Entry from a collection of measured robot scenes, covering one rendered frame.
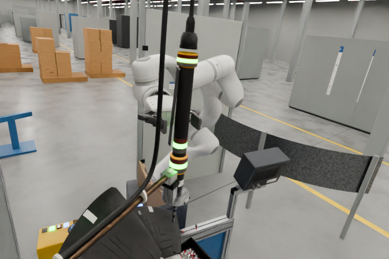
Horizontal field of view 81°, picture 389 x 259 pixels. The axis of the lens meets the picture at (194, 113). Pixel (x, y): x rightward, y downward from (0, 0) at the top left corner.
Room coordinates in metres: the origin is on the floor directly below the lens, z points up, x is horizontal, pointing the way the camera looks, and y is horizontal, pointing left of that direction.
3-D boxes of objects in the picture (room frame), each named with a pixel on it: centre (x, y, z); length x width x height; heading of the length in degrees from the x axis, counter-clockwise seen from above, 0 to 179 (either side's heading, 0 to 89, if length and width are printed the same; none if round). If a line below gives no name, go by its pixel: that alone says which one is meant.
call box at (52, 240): (0.66, 0.46, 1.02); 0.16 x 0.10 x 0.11; 119
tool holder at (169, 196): (0.47, 0.03, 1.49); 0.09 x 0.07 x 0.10; 154
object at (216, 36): (2.52, 0.06, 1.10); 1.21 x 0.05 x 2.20; 119
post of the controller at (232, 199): (1.05, -0.27, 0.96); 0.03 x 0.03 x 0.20; 29
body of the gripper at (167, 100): (0.58, 0.08, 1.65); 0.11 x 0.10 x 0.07; 29
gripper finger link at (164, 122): (0.48, 0.09, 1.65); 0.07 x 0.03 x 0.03; 29
